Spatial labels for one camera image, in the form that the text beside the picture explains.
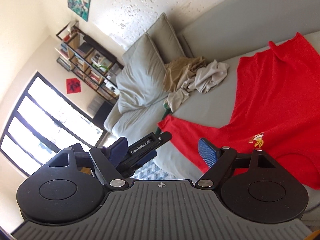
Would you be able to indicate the black cabinet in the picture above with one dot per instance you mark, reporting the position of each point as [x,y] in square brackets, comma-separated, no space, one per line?
[103,115]

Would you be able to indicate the red t-shirt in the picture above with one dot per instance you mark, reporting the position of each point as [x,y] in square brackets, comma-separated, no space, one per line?
[262,92]

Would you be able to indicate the grey square back cushion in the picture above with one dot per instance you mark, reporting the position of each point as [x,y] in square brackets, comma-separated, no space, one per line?
[165,37]

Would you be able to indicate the large grey pillow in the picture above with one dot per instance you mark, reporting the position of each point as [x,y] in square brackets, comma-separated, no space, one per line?
[140,77]

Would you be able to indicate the grey plastic drawer unit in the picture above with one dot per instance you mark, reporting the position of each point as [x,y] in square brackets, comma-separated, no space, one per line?
[96,105]

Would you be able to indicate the grey sofa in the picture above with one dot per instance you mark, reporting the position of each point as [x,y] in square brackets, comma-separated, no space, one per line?
[212,110]

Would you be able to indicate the wooden bookshelf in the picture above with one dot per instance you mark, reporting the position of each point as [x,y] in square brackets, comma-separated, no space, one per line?
[85,55]

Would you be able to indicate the blue patterned rug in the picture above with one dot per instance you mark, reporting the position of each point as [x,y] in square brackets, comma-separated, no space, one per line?
[155,171]

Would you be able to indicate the light grey crumpled garment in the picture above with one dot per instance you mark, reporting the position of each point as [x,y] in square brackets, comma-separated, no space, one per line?
[212,77]

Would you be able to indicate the large black framed window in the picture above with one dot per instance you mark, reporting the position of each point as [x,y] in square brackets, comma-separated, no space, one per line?
[37,120]

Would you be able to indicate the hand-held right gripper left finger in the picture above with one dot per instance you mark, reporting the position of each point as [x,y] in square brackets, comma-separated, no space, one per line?
[117,155]

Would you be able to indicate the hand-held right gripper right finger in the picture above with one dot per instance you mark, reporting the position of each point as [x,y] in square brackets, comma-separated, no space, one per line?
[207,155]

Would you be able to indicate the red paper wall decoration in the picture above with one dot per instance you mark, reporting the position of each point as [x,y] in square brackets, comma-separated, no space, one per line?
[73,85]

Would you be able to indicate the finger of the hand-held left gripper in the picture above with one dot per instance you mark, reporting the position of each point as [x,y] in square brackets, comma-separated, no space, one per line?
[140,163]
[150,146]

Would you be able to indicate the tan crumpled garment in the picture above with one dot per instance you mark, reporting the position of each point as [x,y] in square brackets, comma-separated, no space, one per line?
[182,72]

